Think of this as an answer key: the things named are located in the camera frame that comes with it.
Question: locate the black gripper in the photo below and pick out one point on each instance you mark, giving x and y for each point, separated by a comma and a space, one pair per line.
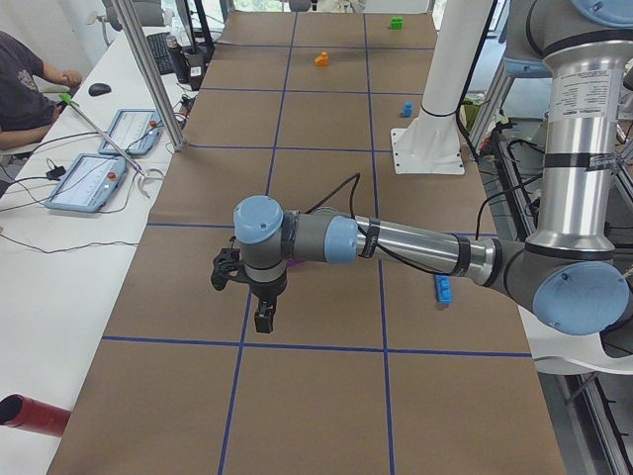
267, 289

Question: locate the purple trapezoid block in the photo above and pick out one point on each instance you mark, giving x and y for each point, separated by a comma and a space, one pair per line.
294, 263

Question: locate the orange trapezoid block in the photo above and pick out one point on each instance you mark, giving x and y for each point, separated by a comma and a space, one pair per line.
322, 59

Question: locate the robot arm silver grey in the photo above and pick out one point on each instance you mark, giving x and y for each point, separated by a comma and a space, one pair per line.
562, 273

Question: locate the long blue toy block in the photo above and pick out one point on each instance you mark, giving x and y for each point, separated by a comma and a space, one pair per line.
443, 289

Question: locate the near blue teach pendant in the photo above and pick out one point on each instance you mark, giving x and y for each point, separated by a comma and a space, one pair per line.
88, 184

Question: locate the blue teach pendant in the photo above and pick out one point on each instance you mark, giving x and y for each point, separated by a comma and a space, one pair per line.
136, 131
88, 184

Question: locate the far blue teach pendant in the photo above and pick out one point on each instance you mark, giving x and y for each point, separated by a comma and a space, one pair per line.
136, 131

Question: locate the small blue toy block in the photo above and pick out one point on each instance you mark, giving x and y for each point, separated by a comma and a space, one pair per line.
406, 110

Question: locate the black water bottle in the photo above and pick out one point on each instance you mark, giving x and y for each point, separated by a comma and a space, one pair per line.
178, 59

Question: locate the red cylinder tube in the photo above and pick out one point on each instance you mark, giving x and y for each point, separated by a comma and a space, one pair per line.
25, 413

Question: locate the black computer mouse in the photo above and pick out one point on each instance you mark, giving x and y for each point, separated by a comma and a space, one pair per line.
99, 89

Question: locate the black keyboard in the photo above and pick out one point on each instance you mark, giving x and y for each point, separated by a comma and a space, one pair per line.
159, 51

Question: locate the grabber stick green tip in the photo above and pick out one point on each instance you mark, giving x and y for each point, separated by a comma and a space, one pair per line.
144, 175

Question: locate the seated person dark shirt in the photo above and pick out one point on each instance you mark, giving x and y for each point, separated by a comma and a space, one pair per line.
26, 113

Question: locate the green toy block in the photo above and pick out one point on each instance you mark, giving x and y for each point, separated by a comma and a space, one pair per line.
396, 23

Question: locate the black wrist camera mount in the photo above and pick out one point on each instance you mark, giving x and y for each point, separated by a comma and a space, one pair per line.
228, 266

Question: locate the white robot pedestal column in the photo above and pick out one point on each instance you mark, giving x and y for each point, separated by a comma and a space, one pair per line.
431, 142

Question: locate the aluminium frame post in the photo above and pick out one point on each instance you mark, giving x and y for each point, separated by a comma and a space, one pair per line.
133, 30

